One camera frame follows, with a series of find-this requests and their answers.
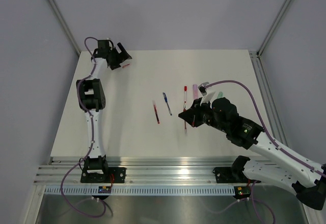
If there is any pink highlighter pen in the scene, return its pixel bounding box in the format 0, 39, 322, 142
193, 84, 199, 100

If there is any red gel pen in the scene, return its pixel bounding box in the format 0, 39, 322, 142
183, 102, 187, 136

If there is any white slotted cable duct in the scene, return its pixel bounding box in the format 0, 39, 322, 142
44, 185, 235, 196

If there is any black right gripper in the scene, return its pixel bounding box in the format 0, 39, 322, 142
180, 97, 229, 133

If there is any blue ballpoint pen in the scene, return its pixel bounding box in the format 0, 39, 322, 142
162, 92, 173, 116

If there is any green highlighter pen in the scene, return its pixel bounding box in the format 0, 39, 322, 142
217, 92, 224, 99

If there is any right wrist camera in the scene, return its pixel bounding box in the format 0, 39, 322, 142
198, 82, 215, 105

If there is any red marker pen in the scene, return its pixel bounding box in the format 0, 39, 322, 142
152, 100, 160, 124

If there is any right side aluminium rail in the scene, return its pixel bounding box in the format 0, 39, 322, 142
249, 51, 288, 146

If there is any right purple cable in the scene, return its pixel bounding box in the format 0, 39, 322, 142
203, 80, 326, 221

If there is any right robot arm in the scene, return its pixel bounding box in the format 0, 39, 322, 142
178, 98, 325, 210

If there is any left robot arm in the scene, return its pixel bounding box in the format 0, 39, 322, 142
76, 40, 132, 184

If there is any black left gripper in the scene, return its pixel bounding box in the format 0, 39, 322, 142
106, 43, 130, 70

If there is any left aluminium frame post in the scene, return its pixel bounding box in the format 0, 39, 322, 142
46, 0, 81, 56

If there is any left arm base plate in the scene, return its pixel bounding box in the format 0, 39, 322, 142
80, 167, 126, 183

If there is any aluminium frame post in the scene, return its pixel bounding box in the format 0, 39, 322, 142
46, 0, 81, 56
256, 0, 294, 58

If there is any white red marker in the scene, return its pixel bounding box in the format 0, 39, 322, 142
183, 86, 187, 104

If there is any aluminium rail base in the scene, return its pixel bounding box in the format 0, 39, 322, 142
33, 156, 310, 185

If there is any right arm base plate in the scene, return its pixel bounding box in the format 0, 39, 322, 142
212, 167, 261, 183

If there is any right aluminium frame post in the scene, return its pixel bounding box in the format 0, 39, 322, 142
256, 0, 294, 58

